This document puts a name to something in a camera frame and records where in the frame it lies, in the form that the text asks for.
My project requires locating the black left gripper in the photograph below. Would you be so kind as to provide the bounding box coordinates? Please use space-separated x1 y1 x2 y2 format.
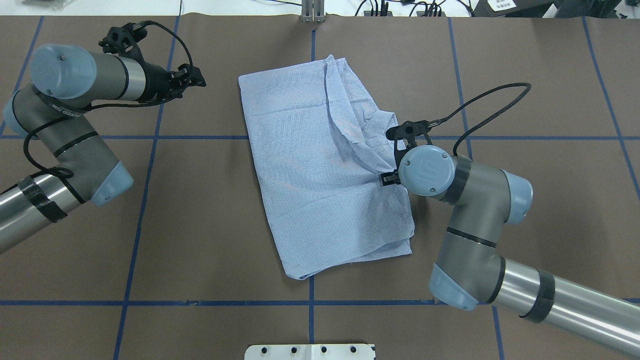
145 64 207 103

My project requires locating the light blue striped shirt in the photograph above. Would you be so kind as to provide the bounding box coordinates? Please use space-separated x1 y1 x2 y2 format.
238 55 415 280

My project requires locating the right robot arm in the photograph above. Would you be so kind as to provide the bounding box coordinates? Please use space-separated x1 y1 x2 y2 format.
381 145 640 358

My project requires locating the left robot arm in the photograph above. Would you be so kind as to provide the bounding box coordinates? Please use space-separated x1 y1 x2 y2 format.
0 41 206 253

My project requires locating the brown paper table mat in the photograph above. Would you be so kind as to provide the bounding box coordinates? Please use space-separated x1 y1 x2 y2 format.
1 14 639 360

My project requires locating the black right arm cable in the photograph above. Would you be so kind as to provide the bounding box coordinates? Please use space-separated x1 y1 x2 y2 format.
427 83 532 157

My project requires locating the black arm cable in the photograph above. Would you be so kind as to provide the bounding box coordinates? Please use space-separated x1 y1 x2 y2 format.
23 21 196 176
427 83 532 157

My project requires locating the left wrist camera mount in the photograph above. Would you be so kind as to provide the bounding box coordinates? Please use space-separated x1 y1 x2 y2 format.
98 23 147 65

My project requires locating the aluminium frame post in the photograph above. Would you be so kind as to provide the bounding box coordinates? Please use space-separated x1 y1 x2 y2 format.
300 0 326 24

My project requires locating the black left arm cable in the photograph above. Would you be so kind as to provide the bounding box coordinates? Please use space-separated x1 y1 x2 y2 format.
23 21 196 176

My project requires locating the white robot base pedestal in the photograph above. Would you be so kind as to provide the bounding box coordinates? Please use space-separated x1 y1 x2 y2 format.
244 343 377 360

